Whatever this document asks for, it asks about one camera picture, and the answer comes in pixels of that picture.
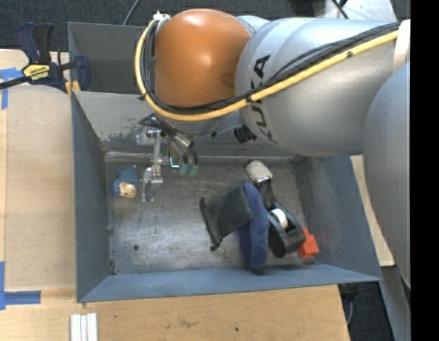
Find black flat brush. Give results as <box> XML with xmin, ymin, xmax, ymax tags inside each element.
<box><xmin>199</xmin><ymin>185</ymin><xmax>256</xmax><ymax>251</ymax></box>

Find black tape dispenser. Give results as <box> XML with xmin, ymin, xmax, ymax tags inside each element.
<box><xmin>254</xmin><ymin>175</ymin><xmax>307</xmax><ymax>259</ymax></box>

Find beige rounded block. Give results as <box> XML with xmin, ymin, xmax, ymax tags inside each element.
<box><xmin>245</xmin><ymin>159</ymin><xmax>273</xmax><ymax>183</ymax></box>

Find red-orange block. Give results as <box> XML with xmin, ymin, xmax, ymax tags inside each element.
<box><xmin>297</xmin><ymin>227</ymin><xmax>320</xmax><ymax>261</ymax></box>

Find grey metal bin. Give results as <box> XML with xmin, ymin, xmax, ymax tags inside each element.
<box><xmin>67</xmin><ymin>21</ymin><xmax>384</xmax><ymax>303</ymax></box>

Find blue and cream toy figure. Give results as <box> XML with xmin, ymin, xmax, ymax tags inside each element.
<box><xmin>110</xmin><ymin>165</ymin><xmax>141</xmax><ymax>200</ymax></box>

